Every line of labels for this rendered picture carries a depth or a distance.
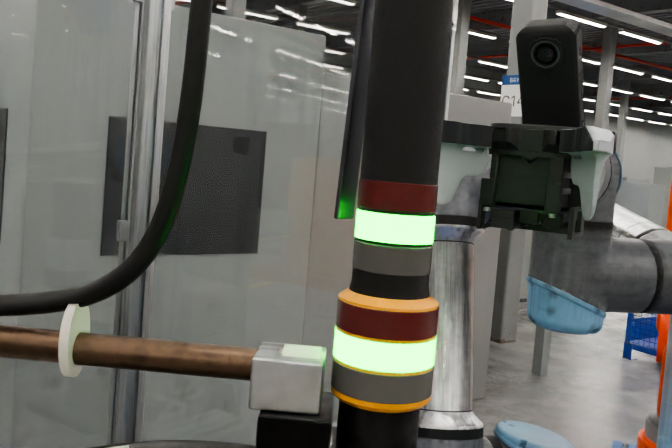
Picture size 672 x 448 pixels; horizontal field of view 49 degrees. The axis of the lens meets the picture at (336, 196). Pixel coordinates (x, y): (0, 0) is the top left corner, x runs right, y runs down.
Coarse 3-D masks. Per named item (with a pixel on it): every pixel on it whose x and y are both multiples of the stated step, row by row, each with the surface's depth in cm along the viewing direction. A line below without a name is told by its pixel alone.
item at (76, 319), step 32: (192, 0) 31; (192, 32) 31; (192, 64) 31; (192, 96) 31; (192, 128) 31; (160, 224) 32; (128, 256) 32; (96, 288) 32; (64, 320) 31; (64, 352) 31
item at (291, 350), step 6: (282, 348) 32; (288, 348) 32; (294, 348) 32; (300, 348) 32; (306, 348) 32; (312, 348) 32; (318, 348) 32; (288, 354) 31; (294, 354) 31; (300, 354) 31; (306, 354) 31; (312, 354) 31; (318, 354) 31; (324, 354) 32; (324, 360) 31
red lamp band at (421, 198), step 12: (360, 180) 31; (372, 180) 30; (360, 192) 31; (372, 192) 30; (384, 192) 30; (396, 192) 30; (408, 192) 30; (420, 192) 30; (432, 192) 30; (360, 204) 31; (372, 204) 30; (384, 204) 30; (396, 204) 30; (408, 204) 30; (420, 204) 30; (432, 204) 31
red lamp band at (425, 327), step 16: (336, 320) 31; (352, 320) 30; (368, 320) 30; (384, 320) 30; (400, 320) 30; (416, 320) 30; (432, 320) 30; (368, 336) 30; (384, 336) 30; (400, 336) 30; (416, 336) 30; (432, 336) 31
